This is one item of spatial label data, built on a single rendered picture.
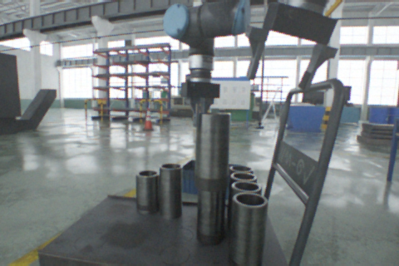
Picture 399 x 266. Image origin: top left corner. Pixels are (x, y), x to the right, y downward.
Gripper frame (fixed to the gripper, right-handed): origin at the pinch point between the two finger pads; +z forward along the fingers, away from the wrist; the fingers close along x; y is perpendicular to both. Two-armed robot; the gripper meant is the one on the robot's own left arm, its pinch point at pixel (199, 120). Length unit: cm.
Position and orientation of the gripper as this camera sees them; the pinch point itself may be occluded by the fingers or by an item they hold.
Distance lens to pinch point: 75.5
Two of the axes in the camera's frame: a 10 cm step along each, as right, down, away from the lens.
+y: 4.7, 1.3, -8.7
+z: -0.3, 9.9, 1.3
